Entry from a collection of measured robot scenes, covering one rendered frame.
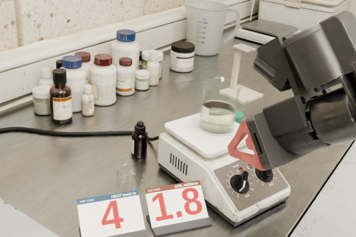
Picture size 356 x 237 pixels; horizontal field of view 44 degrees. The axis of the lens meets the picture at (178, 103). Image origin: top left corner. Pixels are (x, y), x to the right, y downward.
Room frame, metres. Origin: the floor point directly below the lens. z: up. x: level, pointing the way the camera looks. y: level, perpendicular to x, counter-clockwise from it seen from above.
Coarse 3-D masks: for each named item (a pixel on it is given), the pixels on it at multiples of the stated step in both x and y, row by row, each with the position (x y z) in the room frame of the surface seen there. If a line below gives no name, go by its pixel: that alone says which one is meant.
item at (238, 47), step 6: (240, 48) 1.02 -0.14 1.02; (246, 48) 1.01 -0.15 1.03; (252, 48) 1.02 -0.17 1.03; (234, 54) 1.04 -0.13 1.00; (240, 54) 1.04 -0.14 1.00; (234, 60) 1.04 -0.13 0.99; (234, 66) 1.04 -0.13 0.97; (234, 72) 1.03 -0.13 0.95; (234, 78) 1.03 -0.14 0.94; (240, 90) 1.03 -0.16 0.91; (246, 90) 1.03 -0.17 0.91; (252, 90) 1.04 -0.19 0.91; (246, 96) 1.00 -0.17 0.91; (252, 96) 1.00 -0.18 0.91; (258, 96) 1.00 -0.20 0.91
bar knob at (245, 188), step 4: (244, 172) 0.56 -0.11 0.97; (236, 176) 0.57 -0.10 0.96; (240, 176) 0.57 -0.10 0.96; (244, 176) 0.56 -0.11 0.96; (232, 180) 0.56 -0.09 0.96; (236, 180) 0.56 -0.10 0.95; (240, 180) 0.56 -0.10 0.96; (244, 180) 0.55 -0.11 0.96; (232, 184) 0.55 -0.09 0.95; (236, 184) 0.55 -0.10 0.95; (240, 184) 0.55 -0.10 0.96; (244, 184) 0.54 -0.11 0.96; (248, 184) 0.56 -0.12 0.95; (236, 188) 0.55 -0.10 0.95; (240, 188) 0.54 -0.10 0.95; (244, 188) 0.54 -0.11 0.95; (248, 188) 0.56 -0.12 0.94; (240, 192) 0.55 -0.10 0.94; (244, 192) 0.55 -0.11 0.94
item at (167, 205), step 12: (156, 192) 0.54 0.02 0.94; (168, 192) 0.54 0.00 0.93; (180, 192) 0.55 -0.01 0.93; (192, 192) 0.55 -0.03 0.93; (156, 204) 0.52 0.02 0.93; (168, 204) 0.53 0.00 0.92; (180, 204) 0.53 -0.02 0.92; (192, 204) 0.54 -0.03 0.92; (156, 216) 0.51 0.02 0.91; (168, 216) 0.52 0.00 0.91; (180, 216) 0.52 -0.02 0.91
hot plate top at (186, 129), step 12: (180, 120) 0.68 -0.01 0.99; (192, 120) 0.69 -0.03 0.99; (168, 132) 0.65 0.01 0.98; (180, 132) 0.64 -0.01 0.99; (192, 132) 0.64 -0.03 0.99; (192, 144) 0.60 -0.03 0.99; (204, 144) 0.60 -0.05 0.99; (216, 144) 0.61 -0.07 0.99; (240, 144) 0.62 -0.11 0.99; (204, 156) 0.58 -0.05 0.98; (216, 156) 0.58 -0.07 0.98
